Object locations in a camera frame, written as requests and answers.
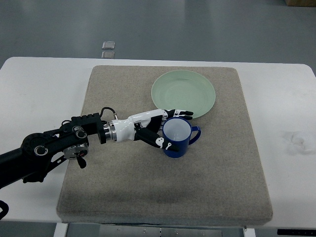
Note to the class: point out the upper floor socket plate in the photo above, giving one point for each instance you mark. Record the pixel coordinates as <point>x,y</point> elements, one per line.
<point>108,45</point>

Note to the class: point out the floor socket plate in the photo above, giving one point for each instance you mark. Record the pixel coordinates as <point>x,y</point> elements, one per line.
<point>108,45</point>
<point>108,54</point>

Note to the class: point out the blue mug white inside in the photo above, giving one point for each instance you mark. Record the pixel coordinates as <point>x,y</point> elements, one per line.
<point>179,133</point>

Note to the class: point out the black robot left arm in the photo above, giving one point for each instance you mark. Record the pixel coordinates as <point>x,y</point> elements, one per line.
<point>40,153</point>

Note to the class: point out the metal table frame bracket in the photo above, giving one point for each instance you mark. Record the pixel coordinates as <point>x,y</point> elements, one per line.
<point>139,231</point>

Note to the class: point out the cardboard box corner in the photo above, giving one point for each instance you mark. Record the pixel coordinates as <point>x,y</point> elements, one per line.
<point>301,3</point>

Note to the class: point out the lower floor socket plate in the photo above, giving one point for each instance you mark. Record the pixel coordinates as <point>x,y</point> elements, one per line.
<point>108,54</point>

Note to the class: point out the black table control panel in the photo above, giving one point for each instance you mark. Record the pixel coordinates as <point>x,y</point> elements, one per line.
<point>296,232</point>

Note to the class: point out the light green plate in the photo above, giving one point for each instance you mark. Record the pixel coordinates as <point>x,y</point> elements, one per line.
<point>184,90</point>

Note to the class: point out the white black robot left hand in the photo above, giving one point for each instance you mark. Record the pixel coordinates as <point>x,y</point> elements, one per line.
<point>145,127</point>

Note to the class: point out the beige felt mat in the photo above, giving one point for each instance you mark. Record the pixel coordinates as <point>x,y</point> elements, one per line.
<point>218,182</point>

